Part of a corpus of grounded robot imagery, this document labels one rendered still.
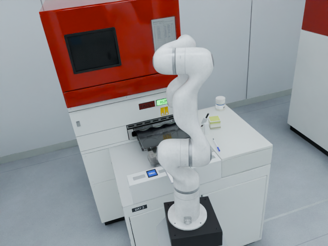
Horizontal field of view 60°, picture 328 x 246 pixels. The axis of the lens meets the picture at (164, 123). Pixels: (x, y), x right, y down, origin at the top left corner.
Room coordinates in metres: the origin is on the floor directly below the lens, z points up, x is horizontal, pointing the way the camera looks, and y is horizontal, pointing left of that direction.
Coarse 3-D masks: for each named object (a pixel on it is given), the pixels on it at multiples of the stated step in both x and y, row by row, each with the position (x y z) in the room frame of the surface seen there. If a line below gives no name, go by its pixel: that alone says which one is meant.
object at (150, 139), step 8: (152, 128) 1.84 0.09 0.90; (160, 128) 1.83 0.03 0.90; (168, 128) 1.82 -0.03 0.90; (176, 128) 1.81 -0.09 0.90; (144, 136) 1.75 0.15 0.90; (152, 136) 1.74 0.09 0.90; (160, 136) 1.73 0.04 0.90; (168, 136) 1.71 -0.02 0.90; (176, 136) 1.70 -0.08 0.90; (184, 136) 1.69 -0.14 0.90; (144, 144) 1.64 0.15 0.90; (152, 144) 1.63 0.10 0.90
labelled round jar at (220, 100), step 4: (220, 96) 1.94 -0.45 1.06; (216, 100) 1.90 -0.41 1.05; (220, 100) 1.88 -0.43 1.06; (224, 100) 1.89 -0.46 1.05; (216, 104) 1.90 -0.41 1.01; (220, 104) 1.88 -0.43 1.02; (224, 104) 1.89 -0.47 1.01; (216, 108) 1.90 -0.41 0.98; (220, 108) 1.88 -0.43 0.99; (224, 108) 1.89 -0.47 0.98
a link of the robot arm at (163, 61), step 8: (176, 40) 1.12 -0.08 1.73; (184, 40) 1.13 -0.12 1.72; (192, 40) 1.16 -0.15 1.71; (160, 48) 1.06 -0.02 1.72; (168, 48) 1.05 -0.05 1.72; (160, 56) 1.02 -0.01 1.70; (168, 56) 1.01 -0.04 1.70; (160, 64) 1.01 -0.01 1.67; (168, 64) 1.00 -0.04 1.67; (160, 72) 1.02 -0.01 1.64; (168, 72) 1.01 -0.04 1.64
